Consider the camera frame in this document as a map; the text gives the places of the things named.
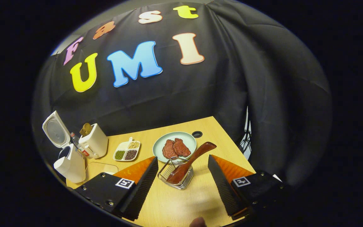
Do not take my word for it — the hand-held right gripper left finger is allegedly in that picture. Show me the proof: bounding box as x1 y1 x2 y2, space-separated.
74 156 159 221

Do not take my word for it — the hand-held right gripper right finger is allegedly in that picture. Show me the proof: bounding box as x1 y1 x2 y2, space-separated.
208 154 292 220

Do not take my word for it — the metal wire chopstick holder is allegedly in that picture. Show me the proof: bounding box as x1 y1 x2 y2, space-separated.
157 157 194 190

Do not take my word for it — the brown wooden spoon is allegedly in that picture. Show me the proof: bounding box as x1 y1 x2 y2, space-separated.
166 142 217 185

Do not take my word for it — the white rice cooker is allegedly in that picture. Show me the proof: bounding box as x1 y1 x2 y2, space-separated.
42 110 86 184

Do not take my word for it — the clear square container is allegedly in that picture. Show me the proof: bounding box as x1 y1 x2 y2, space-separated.
85 161 119 176

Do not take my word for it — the white divided dish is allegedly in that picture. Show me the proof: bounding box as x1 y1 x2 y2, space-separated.
113 137 141 162

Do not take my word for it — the red meat piece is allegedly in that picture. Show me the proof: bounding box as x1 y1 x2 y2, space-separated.
173 138 191 157
162 139 179 159

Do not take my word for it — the pale green plate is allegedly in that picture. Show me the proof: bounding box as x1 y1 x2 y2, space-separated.
153 131 197 163

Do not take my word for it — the white toaster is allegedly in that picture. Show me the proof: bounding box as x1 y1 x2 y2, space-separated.
78 123 109 159

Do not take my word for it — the clear water bottle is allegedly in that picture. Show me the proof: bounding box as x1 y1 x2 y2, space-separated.
70 132 90 157

